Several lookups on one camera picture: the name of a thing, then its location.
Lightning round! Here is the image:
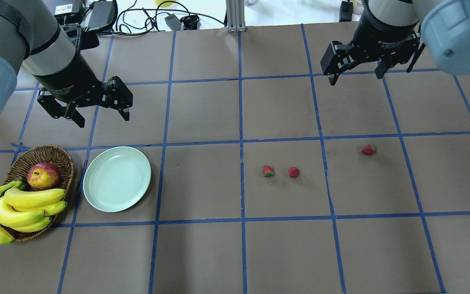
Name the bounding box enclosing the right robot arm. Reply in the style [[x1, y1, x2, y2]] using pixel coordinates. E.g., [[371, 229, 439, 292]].
[[320, 0, 470, 86]]

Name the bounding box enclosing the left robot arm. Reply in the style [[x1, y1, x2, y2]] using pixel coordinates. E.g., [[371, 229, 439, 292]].
[[0, 0, 133, 128]]

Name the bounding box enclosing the brown wicker basket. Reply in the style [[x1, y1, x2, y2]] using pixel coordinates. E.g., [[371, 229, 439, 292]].
[[1, 145, 75, 243]]

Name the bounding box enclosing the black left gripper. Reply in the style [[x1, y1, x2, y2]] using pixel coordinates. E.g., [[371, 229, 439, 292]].
[[33, 54, 133, 128]]

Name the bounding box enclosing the yellow banana bunch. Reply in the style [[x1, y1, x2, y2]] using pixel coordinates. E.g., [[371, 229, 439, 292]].
[[0, 180, 67, 245]]

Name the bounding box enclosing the red strawberry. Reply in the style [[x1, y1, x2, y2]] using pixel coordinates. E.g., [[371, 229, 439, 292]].
[[288, 166, 300, 178], [361, 145, 377, 156]]

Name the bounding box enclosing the light green plate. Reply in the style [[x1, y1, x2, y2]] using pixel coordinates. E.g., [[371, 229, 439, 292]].
[[82, 146, 152, 212]]

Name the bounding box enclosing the strawberry with green leaves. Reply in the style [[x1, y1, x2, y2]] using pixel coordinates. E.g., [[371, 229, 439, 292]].
[[262, 165, 275, 178]]

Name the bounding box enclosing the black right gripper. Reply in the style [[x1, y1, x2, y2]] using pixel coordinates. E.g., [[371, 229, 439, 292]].
[[320, 11, 420, 86]]

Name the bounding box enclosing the red apple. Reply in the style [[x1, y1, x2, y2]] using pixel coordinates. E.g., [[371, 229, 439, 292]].
[[26, 162, 61, 190]]

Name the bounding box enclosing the black power adapter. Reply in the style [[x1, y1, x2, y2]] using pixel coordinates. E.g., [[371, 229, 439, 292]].
[[81, 0, 117, 32]]

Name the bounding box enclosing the black power brick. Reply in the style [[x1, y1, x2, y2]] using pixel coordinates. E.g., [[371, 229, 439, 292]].
[[164, 14, 184, 31]]

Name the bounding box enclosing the aluminium frame post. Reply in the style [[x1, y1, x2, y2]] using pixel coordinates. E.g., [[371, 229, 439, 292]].
[[226, 0, 247, 32]]

